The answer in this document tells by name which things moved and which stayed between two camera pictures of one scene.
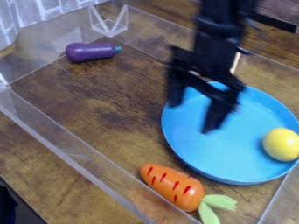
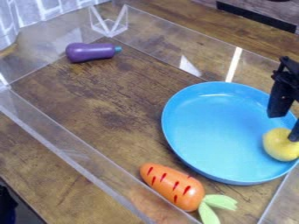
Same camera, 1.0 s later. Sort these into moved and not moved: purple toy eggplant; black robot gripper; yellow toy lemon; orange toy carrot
Moved: black robot gripper
Not moved: orange toy carrot; purple toy eggplant; yellow toy lemon
